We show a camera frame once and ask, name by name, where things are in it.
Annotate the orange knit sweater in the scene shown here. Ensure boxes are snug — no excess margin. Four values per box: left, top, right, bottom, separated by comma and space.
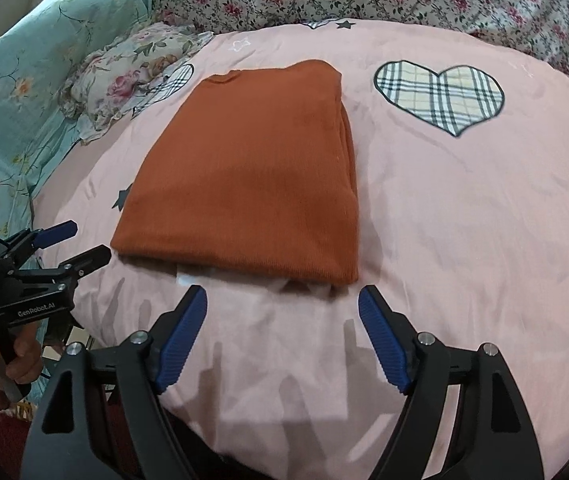
111, 60, 359, 286

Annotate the teal floral bed sheet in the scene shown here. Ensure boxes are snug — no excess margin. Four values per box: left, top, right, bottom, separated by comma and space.
0, 0, 153, 237

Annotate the pastel floral pillow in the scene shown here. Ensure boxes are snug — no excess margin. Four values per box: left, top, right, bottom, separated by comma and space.
59, 22, 214, 143

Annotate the person's left hand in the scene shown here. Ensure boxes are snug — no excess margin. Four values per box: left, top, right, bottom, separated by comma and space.
0, 322, 44, 385

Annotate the pink duvet with hearts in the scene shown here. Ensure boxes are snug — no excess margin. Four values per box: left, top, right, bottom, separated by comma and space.
32, 18, 569, 480

